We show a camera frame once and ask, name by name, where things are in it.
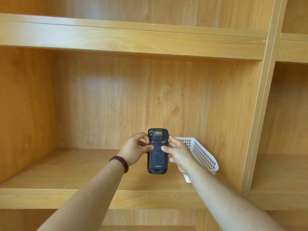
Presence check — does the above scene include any person's right hand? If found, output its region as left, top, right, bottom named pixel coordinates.
left=161, top=135, right=196, bottom=175

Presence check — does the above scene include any person's left hand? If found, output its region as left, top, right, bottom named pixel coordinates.
left=117, top=132, right=155, bottom=167

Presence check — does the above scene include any black handheld scanner device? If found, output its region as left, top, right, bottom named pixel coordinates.
left=147, top=128, right=169, bottom=175

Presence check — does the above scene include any person's right forearm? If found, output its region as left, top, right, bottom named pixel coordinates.
left=184, top=163, right=286, bottom=231

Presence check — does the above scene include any person's left forearm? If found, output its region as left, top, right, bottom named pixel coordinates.
left=37, top=160, right=126, bottom=231

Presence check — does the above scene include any white plastic mesh basket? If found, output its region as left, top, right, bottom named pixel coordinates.
left=174, top=137, right=219, bottom=184

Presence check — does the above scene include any wooden shelving unit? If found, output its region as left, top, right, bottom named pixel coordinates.
left=0, top=0, right=308, bottom=231

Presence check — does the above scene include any dark red bead bracelet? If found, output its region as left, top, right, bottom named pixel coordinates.
left=109, top=155, right=129, bottom=174

